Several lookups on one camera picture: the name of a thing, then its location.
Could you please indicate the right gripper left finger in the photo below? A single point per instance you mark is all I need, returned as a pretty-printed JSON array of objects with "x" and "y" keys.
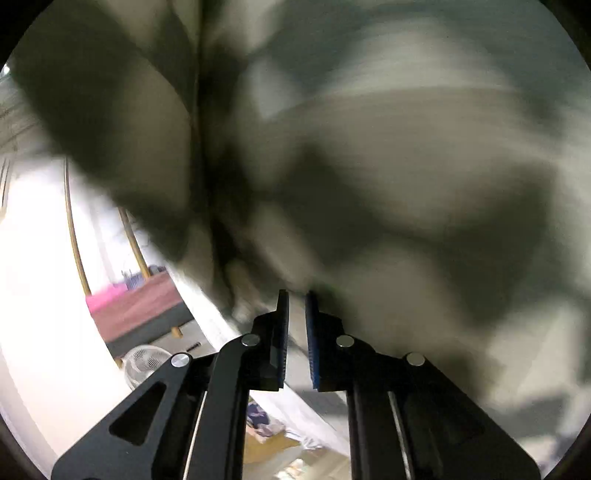
[{"x": 188, "y": 419}]

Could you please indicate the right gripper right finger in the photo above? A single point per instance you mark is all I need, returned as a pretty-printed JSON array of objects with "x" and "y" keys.
[{"x": 407, "y": 419}]

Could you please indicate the grey white checkered cardigan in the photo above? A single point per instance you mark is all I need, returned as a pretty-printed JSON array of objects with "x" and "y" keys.
[{"x": 423, "y": 165}]

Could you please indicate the wooden clothes rack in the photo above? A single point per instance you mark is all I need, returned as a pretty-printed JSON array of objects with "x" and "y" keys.
[{"x": 127, "y": 228}]

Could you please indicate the white floor fan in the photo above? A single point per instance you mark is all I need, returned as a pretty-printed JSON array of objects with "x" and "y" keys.
[{"x": 141, "y": 362}]

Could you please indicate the pink towel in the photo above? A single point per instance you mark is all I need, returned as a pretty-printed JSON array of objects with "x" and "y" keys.
[{"x": 129, "y": 318}]

